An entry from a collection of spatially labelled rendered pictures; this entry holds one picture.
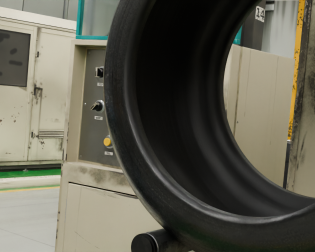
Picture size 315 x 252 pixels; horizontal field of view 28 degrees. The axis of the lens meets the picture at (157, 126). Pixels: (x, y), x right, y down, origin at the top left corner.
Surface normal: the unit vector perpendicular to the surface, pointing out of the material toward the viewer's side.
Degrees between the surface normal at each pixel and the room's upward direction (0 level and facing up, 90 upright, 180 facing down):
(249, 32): 90
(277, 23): 90
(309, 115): 90
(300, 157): 90
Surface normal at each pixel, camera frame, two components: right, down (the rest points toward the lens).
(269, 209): -0.51, -0.18
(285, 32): -0.64, -0.01
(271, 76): 0.82, 0.10
